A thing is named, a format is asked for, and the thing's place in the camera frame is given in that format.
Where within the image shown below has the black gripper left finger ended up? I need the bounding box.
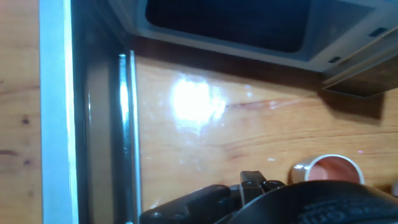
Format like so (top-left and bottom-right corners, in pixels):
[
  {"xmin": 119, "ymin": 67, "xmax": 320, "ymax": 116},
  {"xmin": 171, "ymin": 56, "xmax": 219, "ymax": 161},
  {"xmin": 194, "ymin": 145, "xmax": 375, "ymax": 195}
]
[{"xmin": 139, "ymin": 184, "xmax": 243, "ymax": 224}]

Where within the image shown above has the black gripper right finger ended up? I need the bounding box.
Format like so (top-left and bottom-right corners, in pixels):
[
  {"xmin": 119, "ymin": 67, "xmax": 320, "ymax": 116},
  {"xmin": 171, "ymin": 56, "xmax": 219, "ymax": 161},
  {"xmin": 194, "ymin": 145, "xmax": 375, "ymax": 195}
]
[{"xmin": 239, "ymin": 170, "xmax": 285, "ymax": 206}]

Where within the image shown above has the beige cup pink inside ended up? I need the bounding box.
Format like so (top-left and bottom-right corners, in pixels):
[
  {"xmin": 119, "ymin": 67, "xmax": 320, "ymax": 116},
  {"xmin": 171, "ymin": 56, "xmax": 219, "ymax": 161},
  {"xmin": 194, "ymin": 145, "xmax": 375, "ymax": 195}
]
[{"xmin": 289, "ymin": 154, "xmax": 365, "ymax": 185}]

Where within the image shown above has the silver microwave oven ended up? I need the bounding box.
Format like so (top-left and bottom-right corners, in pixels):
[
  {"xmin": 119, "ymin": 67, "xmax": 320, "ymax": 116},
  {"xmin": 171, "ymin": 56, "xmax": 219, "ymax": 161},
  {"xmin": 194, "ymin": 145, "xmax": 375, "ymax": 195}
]
[{"xmin": 39, "ymin": 0, "xmax": 398, "ymax": 224}]

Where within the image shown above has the orange wooden board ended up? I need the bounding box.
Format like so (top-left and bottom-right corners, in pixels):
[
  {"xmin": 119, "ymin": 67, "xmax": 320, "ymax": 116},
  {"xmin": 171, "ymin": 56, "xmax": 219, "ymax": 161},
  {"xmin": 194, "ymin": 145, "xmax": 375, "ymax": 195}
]
[{"xmin": 0, "ymin": 0, "xmax": 398, "ymax": 224}]

